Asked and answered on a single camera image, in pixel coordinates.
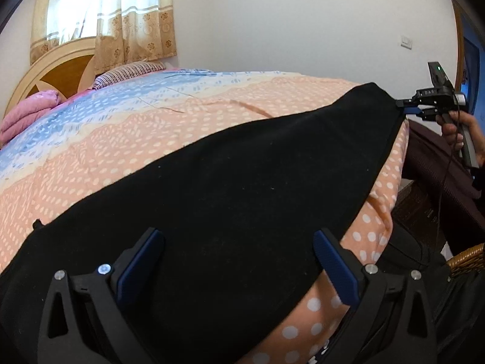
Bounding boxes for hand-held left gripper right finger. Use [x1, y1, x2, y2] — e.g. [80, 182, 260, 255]
[313, 228, 442, 364]

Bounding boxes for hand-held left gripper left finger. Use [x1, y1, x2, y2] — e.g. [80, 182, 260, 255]
[38, 227, 166, 364]

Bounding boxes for black pants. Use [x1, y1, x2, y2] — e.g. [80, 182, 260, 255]
[0, 82, 404, 364]

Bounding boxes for person's right hand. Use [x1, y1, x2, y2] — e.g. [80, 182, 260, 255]
[436, 112, 485, 156]

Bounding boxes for dark maroon cloth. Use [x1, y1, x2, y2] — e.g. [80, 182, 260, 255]
[402, 119, 485, 243]

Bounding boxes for polka dot bedspread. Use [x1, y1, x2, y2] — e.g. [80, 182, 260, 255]
[0, 67, 412, 364]

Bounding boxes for wicker basket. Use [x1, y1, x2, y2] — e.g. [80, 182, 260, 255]
[447, 243, 485, 279]

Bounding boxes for pink folded blanket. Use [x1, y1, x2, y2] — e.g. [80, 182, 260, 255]
[0, 90, 69, 145]

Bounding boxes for striped pillow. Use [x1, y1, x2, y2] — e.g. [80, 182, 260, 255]
[93, 61, 167, 90]

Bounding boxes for cream wooden headboard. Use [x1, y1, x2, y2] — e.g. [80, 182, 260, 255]
[3, 36, 99, 118]

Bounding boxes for beige floral curtain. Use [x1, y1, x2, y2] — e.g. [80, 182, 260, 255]
[29, 0, 178, 74]

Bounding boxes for wooden door frame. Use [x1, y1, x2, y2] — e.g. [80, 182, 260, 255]
[451, 0, 469, 95]

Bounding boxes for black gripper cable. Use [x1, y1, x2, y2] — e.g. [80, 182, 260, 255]
[435, 95, 462, 253]

